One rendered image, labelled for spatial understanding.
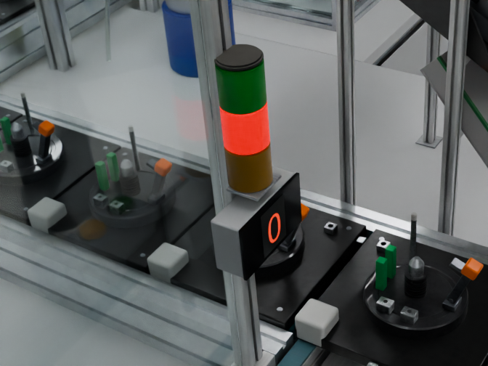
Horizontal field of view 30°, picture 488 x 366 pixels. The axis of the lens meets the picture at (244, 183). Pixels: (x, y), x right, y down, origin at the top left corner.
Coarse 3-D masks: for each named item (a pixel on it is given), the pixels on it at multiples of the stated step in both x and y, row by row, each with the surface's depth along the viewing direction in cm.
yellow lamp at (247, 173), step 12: (228, 156) 97; (240, 156) 96; (252, 156) 96; (264, 156) 97; (228, 168) 98; (240, 168) 97; (252, 168) 97; (264, 168) 97; (228, 180) 100; (240, 180) 98; (252, 180) 98; (264, 180) 98
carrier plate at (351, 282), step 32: (384, 256) 132; (448, 256) 131; (352, 288) 127; (480, 288) 125; (352, 320) 122; (480, 320) 120; (352, 352) 118; (384, 352) 117; (416, 352) 117; (448, 352) 116; (480, 352) 116
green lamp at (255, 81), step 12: (216, 72) 92; (228, 72) 90; (240, 72) 90; (252, 72) 90; (264, 72) 92; (228, 84) 91; (240, 84) 91; (252, 84) 91; (264, 84) 93; (228, 96) 92; (240, 96) 91; (252, 96) 92; (264, 96) 93; (228, 108) 93; (240, 108) 92; (252, 108) 92
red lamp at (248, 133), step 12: (264, 108) 94; (228, 120) 94; (240, 120) 93; (252, 120) 93; (264, 120) 94; (228, 132) 95; (240, 132) 94; (252, 132) 94; (264, 132) 95; (228, 144) 96; (240, 144) 95; (252, 144) 95; (264, 144) 96
